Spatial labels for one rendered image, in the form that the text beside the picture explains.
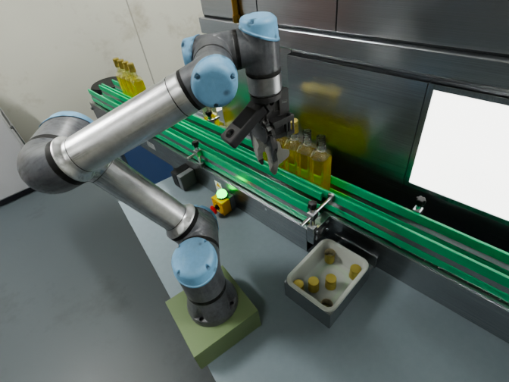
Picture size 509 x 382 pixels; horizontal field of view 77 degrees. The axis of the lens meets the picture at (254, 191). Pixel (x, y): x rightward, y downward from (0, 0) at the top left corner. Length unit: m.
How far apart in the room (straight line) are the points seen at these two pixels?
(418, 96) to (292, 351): 0.78
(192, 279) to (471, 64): 0.83
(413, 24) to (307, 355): 0.92
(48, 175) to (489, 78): 0.94
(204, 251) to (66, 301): 1.68
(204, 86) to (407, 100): 0.63
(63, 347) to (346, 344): 1.65
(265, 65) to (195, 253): 0.48
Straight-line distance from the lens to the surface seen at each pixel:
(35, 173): 0.70
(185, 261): 0.84
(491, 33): 0.93
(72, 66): 3.90
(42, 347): 2.33
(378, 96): 1.03
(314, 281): 1.05
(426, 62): 0.96
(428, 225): 1.08
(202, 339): 0.98
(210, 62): 0.53
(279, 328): 1.05
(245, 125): 0.72
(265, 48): 0.67
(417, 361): 1.06
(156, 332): 2.03
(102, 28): 3.90
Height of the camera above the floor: 1.70
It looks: 41 degrees down
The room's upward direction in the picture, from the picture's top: 9 degrees counter-clockwise
